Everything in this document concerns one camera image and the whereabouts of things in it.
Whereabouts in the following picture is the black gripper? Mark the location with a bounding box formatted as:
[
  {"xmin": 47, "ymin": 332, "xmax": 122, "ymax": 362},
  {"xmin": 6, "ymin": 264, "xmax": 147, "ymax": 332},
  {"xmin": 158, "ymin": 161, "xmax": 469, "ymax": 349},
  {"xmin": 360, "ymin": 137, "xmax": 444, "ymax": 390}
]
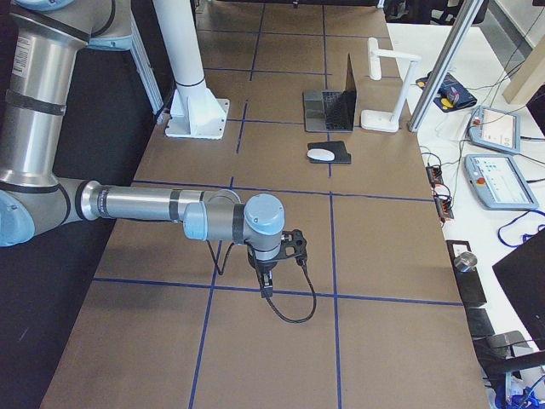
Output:
[{"xmin": 248, "ymin": 251, "xmax": 283, "ymax": 298}]

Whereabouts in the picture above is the white computer mouse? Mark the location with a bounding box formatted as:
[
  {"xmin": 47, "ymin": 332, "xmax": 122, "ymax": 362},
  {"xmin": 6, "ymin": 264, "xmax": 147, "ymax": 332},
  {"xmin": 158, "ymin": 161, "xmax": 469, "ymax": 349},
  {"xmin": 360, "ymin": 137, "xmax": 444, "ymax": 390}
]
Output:
[{"xmin": 307, "ymin": 148, "xmax": 336, "ymax": 162}]

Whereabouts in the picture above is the black mouse pad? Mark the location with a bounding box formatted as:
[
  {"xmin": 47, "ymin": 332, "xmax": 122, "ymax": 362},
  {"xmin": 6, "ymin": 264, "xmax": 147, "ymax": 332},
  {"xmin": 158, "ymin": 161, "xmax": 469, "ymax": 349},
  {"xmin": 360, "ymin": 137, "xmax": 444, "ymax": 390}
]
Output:
[{"xmin": 307, "ymin": 141, "xmax": 352, "ymax": 164}]

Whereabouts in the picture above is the grey laptop computer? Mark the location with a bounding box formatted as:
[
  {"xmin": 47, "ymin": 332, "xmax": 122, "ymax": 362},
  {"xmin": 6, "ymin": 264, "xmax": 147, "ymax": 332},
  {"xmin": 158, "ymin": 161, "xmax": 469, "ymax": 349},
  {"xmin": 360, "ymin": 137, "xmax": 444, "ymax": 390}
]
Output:
[{"xmin": 302, "ymin": 55, "xmax": 357, "ymax": 133}]

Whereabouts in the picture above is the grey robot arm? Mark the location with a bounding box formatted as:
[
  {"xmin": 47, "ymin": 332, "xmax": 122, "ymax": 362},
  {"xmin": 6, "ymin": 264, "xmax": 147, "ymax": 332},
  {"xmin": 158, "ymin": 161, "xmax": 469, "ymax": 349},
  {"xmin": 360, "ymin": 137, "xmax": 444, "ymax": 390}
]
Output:
[{"xmin": 1, "ymin": 1, "xmax": 153, "ymax": 304}]

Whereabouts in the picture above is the white desk lamp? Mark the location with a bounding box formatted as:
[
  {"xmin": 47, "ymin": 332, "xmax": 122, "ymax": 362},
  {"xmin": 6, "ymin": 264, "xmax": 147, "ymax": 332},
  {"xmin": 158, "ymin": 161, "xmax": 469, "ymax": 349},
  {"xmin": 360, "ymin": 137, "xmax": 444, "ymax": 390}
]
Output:
[{"xmin": 359, "ymin": 37, "xmax": 422, "ymax": 133}]

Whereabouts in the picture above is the lower black power strip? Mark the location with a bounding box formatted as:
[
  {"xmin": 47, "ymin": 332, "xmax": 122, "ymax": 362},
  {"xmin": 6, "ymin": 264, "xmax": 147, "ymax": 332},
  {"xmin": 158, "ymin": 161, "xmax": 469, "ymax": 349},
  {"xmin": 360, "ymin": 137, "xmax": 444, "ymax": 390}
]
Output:
[{"xmin": 433, "ymin": 193, "xmax": 454, "ymax": 222}]

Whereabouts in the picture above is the black power strip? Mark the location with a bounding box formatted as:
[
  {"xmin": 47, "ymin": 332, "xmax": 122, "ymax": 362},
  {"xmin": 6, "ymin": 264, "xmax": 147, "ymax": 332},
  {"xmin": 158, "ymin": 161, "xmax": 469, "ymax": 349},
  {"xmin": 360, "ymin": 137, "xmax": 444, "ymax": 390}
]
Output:
[
  {"xmin": 426, "ymin": 164, "xmax": 444, "ymax": 187},
  {"xmin": 433, "ymin": 193, "xmax": 454, "ymax": 222}
]

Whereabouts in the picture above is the upper black power strip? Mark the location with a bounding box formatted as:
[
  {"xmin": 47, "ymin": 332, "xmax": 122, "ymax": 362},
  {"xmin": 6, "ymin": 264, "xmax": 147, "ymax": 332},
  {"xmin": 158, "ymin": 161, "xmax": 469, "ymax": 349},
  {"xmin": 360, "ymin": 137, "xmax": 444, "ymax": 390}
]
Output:
[{"xmin": 426, "ymin": 164, "xmax": 444, "ymax": 187}]

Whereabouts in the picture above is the metal cup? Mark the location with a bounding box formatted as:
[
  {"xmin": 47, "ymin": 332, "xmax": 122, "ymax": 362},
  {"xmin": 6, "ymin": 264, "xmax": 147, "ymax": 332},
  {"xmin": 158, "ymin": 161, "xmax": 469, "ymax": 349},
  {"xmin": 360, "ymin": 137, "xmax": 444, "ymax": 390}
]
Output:
[{"xmin": 453, "ymin": 251, "xmax": 478, "ymax": 274}]

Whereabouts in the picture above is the black box under cup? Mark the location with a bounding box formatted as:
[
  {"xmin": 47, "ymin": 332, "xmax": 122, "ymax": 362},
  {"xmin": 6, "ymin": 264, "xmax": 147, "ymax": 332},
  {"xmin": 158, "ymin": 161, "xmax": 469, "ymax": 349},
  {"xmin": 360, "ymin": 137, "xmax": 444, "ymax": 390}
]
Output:
[{"xmin": 446, "ymin": 240, "xmax": 487, "ymax": 308}]

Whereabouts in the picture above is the lower teach pendant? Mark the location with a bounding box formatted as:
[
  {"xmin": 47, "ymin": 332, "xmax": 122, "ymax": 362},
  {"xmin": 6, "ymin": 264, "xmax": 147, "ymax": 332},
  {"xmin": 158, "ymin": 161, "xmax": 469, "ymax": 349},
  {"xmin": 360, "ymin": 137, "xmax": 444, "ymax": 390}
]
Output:
[{"xmin": 463, "ymin": 154, "xmax": 539, "ymax": 210}]

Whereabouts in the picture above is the teach pendant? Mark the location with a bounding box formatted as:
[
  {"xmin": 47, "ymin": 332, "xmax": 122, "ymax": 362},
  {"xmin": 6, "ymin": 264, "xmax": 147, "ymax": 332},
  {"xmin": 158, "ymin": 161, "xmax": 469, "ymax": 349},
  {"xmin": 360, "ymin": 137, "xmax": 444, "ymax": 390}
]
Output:
[
  {"xmin": 463, "ymin": 154, "xmax": 539, "ymax": 210},
  {"xmin": 467, "ymin": 106, "xmax": 521, "ymax": 154}
]

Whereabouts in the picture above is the black monitor corner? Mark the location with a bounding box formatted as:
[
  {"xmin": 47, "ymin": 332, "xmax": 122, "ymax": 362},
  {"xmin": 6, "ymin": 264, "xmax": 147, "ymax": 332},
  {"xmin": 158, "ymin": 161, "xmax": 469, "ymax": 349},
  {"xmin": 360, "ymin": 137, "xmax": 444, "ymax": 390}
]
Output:
[{"xmin": 492, "ymin": 231, "xmax": 545, "ymax": 349}]

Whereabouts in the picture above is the upper teach pendant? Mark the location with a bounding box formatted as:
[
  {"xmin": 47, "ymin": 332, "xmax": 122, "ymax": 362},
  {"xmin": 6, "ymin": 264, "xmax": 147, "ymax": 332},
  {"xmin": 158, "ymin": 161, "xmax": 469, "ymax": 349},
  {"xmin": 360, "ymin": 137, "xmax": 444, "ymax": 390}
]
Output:
[{"xmin": 467, "ymin": 106, "xmax": 521, "ymax": 154}]

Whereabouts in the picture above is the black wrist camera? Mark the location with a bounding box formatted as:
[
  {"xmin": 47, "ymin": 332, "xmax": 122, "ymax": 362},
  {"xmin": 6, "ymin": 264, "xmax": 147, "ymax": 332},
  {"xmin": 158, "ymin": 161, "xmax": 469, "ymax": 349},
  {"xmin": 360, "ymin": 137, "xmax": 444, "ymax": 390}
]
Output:
[{"xmin": 278, "ymin": 229, "xmax": 307, "ymax": 267}]

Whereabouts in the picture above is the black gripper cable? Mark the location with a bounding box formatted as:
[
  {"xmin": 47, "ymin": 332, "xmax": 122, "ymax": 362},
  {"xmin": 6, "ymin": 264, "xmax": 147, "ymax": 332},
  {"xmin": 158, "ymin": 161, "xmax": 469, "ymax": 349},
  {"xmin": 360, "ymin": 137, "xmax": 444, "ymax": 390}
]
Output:
[{"xmin": 206, "ymin": 238, "xmax": 318, "ymax": 324}]

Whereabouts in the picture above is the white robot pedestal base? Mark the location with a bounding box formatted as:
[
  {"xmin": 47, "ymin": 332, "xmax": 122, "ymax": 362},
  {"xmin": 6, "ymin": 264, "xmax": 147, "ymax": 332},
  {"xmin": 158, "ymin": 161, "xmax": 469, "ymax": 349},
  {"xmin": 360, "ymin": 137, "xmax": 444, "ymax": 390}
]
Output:
[{"xmin": 153, "ymin": 0, "xmax": 230, "ymax": 140}]

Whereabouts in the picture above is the blue lanyard cord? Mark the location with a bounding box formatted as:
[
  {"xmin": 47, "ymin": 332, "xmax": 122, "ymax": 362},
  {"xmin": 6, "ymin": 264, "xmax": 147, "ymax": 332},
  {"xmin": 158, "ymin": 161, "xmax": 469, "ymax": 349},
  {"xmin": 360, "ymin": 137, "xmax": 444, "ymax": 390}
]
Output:
[{"xmin": 496, "ymin": 209, "xmax": 545, "ymax": 248}]

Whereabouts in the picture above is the aluminium frame post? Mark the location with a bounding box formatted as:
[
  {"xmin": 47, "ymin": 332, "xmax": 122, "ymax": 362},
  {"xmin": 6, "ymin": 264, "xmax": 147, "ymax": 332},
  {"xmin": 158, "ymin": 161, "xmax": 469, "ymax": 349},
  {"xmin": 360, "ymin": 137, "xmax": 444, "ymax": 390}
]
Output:
[{"xmin": 407, "ymin": 0, "xmax": 484, "ymax": 133}]

